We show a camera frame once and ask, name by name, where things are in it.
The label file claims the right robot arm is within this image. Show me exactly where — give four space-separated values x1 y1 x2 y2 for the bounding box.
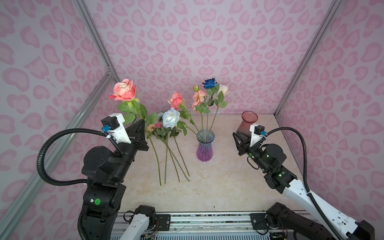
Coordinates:
233 133 375 240

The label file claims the pink red rose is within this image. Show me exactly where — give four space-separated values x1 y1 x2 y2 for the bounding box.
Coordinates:
168 92 199 135
109 79 148 124

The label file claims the cream pink rose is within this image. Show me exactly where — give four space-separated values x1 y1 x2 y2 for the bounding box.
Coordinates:
210 85 229 130

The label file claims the pink rose bunch on table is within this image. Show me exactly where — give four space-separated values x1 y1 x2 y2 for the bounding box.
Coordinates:
145 112 187 186

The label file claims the left aluminium frame bar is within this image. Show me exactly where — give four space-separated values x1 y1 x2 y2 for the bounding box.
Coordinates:
0 71 114 240

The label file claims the white blue rose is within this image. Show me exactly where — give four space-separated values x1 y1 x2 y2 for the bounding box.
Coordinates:
162 108 190 182

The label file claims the left corner aluminium post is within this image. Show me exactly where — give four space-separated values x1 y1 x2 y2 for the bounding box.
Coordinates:
73 0 137 120

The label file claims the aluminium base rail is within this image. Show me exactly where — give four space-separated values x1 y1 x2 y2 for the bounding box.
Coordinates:
80 211 345 240

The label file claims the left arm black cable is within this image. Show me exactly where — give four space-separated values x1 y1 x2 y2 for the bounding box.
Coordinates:
36 128 124 187

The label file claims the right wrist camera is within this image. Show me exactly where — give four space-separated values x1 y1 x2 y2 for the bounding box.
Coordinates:
250 124 267 147

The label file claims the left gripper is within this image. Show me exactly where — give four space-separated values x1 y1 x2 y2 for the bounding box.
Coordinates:
113 118 149 184

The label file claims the right aluminium frame post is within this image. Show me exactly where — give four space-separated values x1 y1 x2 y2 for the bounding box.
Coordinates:
274 0 345 119

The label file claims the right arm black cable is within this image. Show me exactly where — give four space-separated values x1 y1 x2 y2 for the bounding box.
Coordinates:
265 126 344 240

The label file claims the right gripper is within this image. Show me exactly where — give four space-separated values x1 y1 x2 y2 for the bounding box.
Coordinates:
231 131 272 173

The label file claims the purple blue glass vase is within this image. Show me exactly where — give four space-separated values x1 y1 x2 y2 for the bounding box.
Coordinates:
197 129 215 162

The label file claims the dark blue rose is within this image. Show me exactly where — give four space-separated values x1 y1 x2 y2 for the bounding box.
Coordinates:
203 78 220 129

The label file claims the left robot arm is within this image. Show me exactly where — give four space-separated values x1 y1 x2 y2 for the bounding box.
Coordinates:
77 117 149 240

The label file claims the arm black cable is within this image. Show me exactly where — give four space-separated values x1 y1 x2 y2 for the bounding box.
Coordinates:
36 128 124 187
265 126 344 240

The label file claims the red grey glass vase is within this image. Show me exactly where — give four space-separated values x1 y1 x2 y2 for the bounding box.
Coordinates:
236 111 258 137

